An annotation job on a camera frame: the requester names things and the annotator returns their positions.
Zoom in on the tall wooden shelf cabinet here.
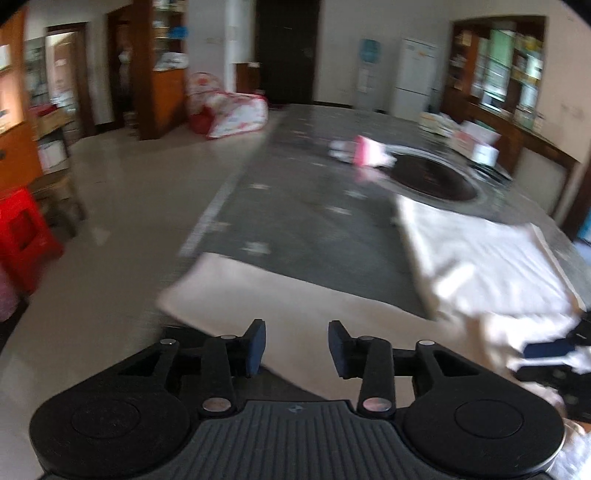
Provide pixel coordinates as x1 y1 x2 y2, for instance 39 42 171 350
107 0 188 140

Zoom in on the dark wooden sideboard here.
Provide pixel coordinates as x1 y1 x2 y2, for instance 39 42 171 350
462 100 581 237

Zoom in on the small wooden stool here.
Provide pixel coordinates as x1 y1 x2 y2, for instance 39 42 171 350
31 170 88 232

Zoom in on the wooden glass display cabinet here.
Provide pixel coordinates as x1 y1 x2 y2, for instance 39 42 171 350
442 17 546 131

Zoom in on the white refrigerator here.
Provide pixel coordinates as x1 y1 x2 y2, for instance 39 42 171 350
392 38 438 119

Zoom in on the dotted red play tent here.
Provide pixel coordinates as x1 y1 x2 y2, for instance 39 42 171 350
186 71 270 140

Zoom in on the dark wooden door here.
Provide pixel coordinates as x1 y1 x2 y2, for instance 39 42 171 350
254 0 321 106

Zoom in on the white glove with pink cuff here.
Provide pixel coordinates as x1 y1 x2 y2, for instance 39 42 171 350
329 135 399 168

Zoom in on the cream sweatshirt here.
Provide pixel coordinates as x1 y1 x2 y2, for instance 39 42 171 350
156 198 591 480

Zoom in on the floral patterned cloth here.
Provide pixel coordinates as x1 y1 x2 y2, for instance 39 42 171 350
417 111 459 138

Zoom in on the round black induction cooktop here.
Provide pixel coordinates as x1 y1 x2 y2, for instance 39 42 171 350
389 154 479 202

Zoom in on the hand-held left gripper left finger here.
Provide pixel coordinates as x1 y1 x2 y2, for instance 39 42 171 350
106 318 268 417

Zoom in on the pink and white tissue box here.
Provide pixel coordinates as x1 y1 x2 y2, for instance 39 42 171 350
454 121 502 166

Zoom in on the red plastic stool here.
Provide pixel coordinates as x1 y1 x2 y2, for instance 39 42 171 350
0 187 64 297

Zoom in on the white water dispenser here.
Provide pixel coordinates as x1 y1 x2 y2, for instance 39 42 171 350
355 38 385 110

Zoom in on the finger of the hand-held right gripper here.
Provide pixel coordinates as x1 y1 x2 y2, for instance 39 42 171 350
523 338 583 361
564 313 591 348

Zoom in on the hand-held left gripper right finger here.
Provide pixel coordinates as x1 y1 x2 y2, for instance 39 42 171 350
328 320 491 419

